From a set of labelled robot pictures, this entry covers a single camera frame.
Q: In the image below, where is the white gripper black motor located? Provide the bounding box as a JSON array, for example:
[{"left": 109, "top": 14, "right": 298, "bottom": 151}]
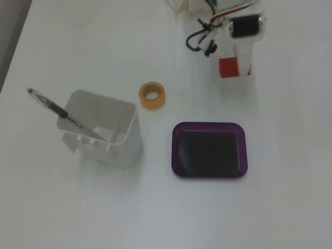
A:
[{"left": 223, "top": 10, "right": 268, "bottom": 76}]

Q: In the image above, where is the red rectangular block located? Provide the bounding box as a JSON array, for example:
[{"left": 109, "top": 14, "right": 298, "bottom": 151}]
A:
[{"left": 218, "top": 57, "right": 252, "bottom": 79}]

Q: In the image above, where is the yellow tape roll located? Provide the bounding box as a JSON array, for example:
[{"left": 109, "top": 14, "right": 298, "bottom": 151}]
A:
[{"left": 139, "top": 81, "right": 167, "bottom": 110}]

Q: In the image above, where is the purple rectangular tray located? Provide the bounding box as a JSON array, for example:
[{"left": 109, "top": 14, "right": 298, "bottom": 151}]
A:
[{"left": 171, "top": 121, "right": 248, "bottom": 179}]

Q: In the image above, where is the white plastic container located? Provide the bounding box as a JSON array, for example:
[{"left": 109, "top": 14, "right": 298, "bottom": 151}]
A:
[{"left": 56, "top": 89, "right": 143, "bottom": 170}]

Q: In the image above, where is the clear black ballpoint pen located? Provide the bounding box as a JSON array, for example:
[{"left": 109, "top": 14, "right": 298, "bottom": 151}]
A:
[{"left": 26, "top": 87, "right": 108, "bottom": 142}]

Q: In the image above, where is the red white motor wire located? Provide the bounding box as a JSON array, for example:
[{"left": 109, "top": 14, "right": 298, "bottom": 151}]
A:
[{"left": 209, "top": 0, "right": 257, "bottom": 27}]

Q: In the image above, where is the black looped cable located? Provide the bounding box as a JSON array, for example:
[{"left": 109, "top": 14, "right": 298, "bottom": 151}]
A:
[{"left": 186, "top": 17, "right": 217, "bottom": 57}]

